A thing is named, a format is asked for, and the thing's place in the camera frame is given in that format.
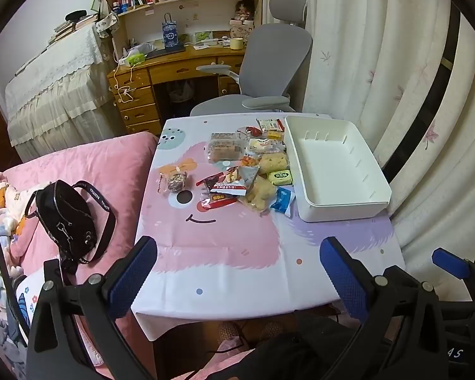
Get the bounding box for white charger cable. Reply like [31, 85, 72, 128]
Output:
[110, 63, 137, 105]

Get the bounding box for red sausage packet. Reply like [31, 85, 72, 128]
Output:
[198, 194, 238, 211]

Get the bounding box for blue snack packet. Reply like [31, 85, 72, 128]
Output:
[270, 187, 295, 218]

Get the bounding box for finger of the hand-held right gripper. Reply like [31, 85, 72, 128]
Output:
[432, 247, 475, 301]

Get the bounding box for wooden bookshelf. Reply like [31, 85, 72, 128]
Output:
[102, 0, 262, 48]

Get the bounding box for blue gift bag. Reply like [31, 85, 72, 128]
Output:
[161, 13, 180, 48]

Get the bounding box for yellow-green snack packet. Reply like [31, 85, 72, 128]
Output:
[267, 169, 294, 186]

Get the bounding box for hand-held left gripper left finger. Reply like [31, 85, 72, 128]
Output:
[26, 235, 159, 380]

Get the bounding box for white plastic storage box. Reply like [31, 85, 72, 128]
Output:
[284, 115, 392, 223]

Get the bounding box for patterned fabric bag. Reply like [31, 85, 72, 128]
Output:
[93, 12, 121, 38]

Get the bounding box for red striped white packet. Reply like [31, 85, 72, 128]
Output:
[255, 118, 283, 132]

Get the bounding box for dark chocolate snack clear wrapper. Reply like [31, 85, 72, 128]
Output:
[157, 168, 191, 194]

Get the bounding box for floral box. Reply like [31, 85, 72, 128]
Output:
[230, 25, 255, 40]

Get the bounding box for silver snack packet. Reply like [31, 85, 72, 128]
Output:
[237, 166, 261, 186]

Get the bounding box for white plastic bag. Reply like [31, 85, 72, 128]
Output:
[124, 41, 156, 58]

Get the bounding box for black shoulder bag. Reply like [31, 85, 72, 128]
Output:
[24, 179, 117, 266]

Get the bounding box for grey office chair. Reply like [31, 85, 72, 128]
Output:
[190, 0, 313, 117]

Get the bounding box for pastry bun clear packet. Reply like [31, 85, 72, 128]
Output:
[239, 176, 278, 212]

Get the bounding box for person's dark trousers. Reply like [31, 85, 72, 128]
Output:
[174, 309, 381, 380]

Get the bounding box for pink blanket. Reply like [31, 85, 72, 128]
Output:
[0, 132, 159, 380]

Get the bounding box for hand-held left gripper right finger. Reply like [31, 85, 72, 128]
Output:
[320, 236, 446, 380]

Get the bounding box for white floral curtain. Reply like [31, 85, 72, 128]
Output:
[261, 0, 475, 301]

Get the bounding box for wooden desk with drawers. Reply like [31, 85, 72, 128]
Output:
[107, 41, 270, 135]

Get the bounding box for red and white snack packet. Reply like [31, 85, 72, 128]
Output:
[196, 168, 248, 199]

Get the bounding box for printed cartoon tablecloth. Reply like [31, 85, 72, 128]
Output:
[130, 113, 406, 343]

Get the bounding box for stack of books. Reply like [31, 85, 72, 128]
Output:
[49, 14, 99, 44]

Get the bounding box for doll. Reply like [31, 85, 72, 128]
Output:
[231, 0, 256, 26]

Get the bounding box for trash bin with bag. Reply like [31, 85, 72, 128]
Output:
[168, 79, 194, 104]

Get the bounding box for round pastry clear packet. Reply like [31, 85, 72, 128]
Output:
[259, 150, 289, 175]

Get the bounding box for colourful printed blanket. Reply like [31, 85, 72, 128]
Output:
[0, 170, 36, 380]

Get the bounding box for dark laptop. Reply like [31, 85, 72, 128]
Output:
[146, 45, 187, 58]

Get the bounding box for white lace cover cloth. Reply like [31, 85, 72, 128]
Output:
[4, 24, 115, 147]

